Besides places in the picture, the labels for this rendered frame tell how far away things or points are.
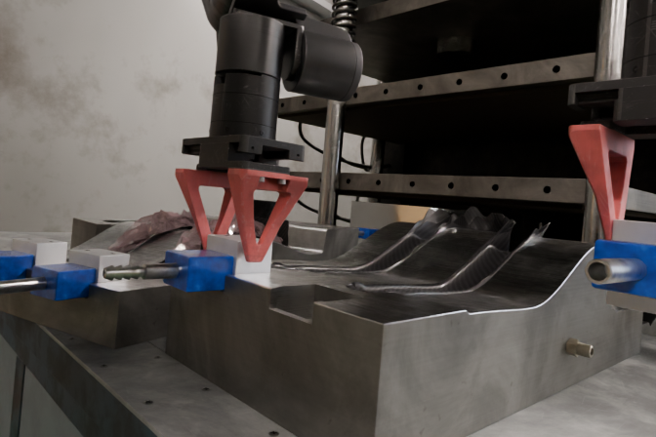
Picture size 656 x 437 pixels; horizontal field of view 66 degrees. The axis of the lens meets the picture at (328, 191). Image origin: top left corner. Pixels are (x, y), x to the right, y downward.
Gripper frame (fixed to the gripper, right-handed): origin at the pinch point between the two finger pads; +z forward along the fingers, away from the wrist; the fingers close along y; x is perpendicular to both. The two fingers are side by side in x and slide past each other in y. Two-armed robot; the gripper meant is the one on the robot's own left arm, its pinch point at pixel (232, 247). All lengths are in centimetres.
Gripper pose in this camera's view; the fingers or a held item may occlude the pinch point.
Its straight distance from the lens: 44.5
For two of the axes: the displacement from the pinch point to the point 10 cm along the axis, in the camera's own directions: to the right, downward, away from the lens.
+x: -7.3, -0.8, -6.8
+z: -0.9, 10.0, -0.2
